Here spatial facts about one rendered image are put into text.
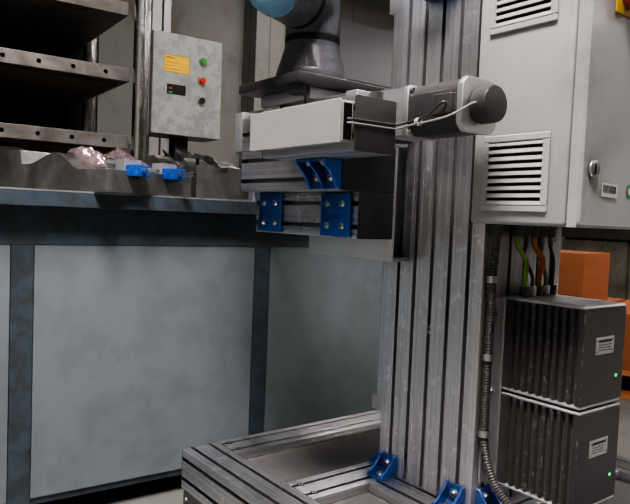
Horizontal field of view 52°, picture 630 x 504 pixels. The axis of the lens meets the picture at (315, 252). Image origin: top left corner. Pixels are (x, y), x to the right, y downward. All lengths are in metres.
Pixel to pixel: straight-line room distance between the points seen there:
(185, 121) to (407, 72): 1.50
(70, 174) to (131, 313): 0.37
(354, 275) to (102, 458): 0.90
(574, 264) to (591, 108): 2.27
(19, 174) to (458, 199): 1.18
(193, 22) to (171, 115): 3.65
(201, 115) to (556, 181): 1.92
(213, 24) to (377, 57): 2.01
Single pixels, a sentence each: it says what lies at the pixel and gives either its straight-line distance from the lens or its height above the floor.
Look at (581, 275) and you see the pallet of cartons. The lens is 3.31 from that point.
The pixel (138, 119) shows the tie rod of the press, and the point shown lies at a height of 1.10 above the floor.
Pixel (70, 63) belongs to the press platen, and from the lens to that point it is 2.56.
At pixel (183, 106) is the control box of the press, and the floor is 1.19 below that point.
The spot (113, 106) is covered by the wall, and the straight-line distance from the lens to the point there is 5.87.
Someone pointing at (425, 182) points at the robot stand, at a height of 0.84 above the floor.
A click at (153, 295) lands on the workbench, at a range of 1.74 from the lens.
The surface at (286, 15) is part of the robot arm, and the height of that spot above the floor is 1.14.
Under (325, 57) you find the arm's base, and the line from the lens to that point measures 1.38.
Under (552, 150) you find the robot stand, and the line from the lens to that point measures 1.10.
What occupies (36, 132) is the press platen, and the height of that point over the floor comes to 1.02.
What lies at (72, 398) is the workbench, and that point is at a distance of 1.73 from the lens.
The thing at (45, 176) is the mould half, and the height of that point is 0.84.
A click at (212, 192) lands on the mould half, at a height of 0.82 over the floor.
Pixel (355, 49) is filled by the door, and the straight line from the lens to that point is 7.33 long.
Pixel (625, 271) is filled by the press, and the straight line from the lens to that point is 4.68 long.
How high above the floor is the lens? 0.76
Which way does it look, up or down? 3 degrees down
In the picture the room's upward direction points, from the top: 2 degrees clockwise
